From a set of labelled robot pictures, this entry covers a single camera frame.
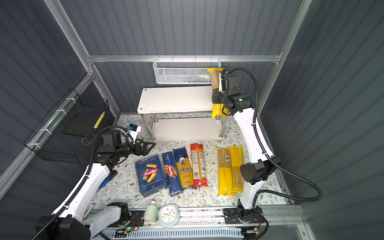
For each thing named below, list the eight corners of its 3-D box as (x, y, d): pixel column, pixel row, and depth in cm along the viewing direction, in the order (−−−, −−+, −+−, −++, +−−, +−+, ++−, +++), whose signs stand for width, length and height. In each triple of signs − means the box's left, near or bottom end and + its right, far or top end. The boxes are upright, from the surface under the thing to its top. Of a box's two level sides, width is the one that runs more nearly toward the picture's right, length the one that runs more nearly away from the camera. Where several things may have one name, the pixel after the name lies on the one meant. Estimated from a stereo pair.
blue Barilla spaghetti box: (170, 197, 82) (169, 195, 79) (162, 157, 98) (161, 154, 95) (183, 192, 83) (183, 190, 80) (173, 154, 99) (172, 150, 96)
